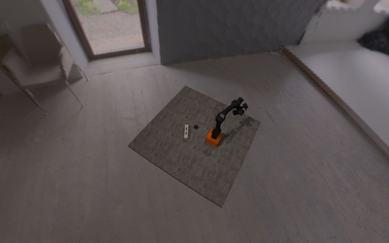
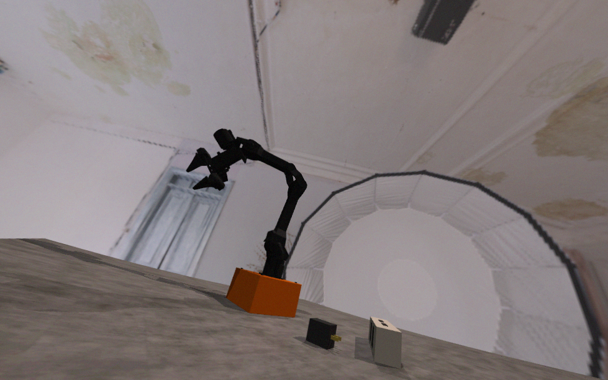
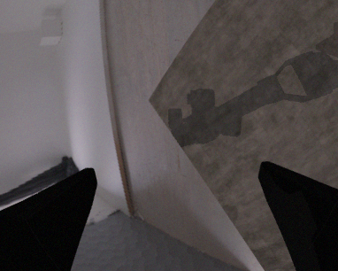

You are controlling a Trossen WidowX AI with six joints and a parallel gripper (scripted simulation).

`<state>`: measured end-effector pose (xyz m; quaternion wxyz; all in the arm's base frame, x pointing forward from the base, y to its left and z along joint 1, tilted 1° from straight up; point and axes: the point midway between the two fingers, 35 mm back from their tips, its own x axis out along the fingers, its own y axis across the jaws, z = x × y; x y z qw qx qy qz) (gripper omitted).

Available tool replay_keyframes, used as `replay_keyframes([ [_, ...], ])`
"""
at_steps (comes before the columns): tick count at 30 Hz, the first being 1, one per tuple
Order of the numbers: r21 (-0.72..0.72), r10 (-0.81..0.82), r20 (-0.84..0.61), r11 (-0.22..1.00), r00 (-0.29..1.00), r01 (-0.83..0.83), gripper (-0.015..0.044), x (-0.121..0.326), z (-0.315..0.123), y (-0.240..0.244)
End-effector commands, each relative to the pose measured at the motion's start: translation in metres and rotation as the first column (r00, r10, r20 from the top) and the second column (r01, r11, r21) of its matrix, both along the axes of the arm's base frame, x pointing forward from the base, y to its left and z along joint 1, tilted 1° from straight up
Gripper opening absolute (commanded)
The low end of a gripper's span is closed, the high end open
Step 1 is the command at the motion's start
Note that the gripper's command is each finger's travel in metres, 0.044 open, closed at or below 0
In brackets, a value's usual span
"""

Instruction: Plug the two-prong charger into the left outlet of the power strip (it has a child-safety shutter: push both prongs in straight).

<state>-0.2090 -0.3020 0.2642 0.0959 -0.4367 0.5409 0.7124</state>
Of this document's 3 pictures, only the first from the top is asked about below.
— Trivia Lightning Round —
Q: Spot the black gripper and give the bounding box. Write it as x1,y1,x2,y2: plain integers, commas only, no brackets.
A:
232,103,248,115

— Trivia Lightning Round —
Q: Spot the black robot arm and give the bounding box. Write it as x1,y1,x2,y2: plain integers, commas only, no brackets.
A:
211,97,244,139

